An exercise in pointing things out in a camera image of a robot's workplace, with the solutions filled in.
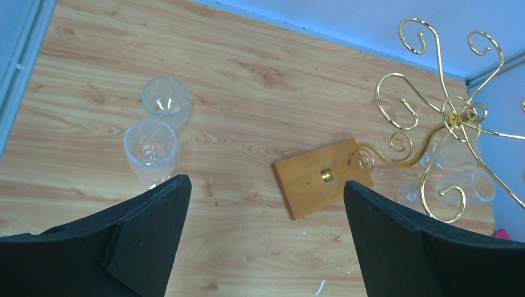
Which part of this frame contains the pink cloth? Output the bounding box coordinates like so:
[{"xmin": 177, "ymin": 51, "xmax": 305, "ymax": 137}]
[{"xmin": 493, "ymin": 228, "xmax": 511, "ymax": 240}]

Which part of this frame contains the wooden rack base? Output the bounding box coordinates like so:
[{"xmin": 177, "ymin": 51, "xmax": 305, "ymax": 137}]
[{"xmin": 272, "ymin": 139, "xmax": 373, "ymax": 220}]

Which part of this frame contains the wine glass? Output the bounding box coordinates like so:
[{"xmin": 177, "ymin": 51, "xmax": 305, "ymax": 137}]
[
  {"xmin": 396, "ymin": 170, "xmax": 495, "ymax": 211},
  {"xmin": 432, "ymin": 138, "xmax": 477, "ymax": 170},
  {"xmin": 141, "ymin": 76, "xmax": 190, "ymax": 132},
  {"xmin": 123, "ymin": 119, "xmax": 180, "ymax": 189}
]

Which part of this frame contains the gold wire glass rack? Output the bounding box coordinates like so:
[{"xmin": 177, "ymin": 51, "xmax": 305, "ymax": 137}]
[{"xmin": 319, "ymin": 17, "xmax": 524, "ymax": 218}]

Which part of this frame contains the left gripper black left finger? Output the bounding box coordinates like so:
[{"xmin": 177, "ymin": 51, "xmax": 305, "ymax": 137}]
[{"xmin": 1, "ymin": 174, "xmax": 192, "ymax": 296}]

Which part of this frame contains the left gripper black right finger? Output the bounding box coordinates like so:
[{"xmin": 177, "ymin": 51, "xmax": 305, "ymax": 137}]
[{"xmin": 344, "ymin": 181, "xmax": 524, "ymax": 296}]

